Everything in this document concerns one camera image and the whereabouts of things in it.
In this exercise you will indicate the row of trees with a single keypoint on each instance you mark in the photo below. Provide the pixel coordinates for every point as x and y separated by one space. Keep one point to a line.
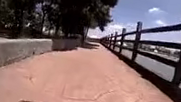
50 4

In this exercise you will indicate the dark wooden rail fence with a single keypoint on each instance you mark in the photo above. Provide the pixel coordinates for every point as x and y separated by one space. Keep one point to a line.
179 48

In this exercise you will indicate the grey concrete barrier wall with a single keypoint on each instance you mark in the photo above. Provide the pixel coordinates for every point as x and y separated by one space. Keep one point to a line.
11 50

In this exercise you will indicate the reddish paved path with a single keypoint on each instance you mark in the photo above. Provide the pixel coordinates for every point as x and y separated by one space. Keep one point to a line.
84 80

